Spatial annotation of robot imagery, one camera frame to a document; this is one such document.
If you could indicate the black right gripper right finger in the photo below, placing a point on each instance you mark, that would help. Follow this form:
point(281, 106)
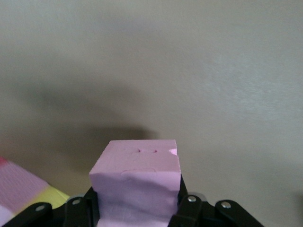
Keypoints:
point(196, 215)

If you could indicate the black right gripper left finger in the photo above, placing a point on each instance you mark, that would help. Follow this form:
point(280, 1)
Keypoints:
point(78, 212)

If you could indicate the yellow foam cube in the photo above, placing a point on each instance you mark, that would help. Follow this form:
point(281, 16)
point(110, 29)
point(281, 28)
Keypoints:
point(50, 196)

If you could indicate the pink foam cube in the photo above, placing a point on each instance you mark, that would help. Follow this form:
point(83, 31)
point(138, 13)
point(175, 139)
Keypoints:
point(19, 184)
point(135, 179)

